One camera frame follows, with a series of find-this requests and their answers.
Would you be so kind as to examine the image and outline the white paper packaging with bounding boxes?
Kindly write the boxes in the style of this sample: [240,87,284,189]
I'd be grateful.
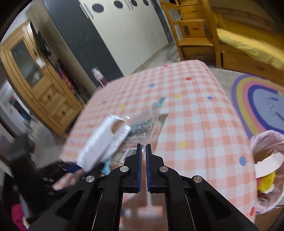
[75,115,131,172]

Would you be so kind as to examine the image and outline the clear plastic wrapper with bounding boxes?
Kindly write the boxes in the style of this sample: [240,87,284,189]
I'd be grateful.
[112,97,166,164]

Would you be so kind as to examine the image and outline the pink lined trash bin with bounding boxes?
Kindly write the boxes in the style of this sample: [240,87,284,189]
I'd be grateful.
[250,130,283,214]

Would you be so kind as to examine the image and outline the pink checkered tablecloth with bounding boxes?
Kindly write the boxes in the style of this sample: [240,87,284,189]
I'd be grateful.
[61,61,257,230]

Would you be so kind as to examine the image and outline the wooden cabinet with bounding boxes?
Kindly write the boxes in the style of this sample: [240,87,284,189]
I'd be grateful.
[1,21,85,137]

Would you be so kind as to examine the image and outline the spray bottle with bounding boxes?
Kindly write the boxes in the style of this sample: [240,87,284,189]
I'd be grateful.
[91,67,108,88]

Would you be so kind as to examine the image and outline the rainbow oval rug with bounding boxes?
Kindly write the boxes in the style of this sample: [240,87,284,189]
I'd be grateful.
[231,74,284,138]

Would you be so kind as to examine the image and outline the white wardrobe with portholes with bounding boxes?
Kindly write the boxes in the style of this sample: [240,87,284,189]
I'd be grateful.
[44,0,172,85]

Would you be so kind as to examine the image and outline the yellow bed sheet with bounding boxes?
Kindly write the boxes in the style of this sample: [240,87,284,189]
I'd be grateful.
[217,28,283,71]

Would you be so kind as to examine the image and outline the wooden stair drawers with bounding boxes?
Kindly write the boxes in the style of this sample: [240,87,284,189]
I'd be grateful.
[160,1,217,63]

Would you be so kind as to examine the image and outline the wooden bunk bed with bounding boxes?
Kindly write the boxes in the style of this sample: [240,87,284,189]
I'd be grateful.
[208,1,283,85]

